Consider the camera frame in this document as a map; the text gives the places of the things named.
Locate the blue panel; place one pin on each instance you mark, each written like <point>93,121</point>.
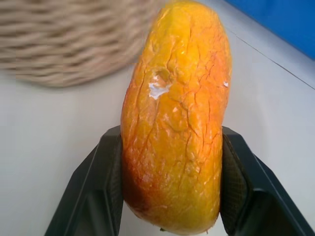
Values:
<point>278,22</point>

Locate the beige wicker basket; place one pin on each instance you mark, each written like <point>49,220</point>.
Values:
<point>66,39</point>

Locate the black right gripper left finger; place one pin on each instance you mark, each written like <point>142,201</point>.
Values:
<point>93,191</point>

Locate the orange yellow mango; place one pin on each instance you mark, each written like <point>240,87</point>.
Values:
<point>177,127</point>

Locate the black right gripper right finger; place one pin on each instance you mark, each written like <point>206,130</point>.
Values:
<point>258,196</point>

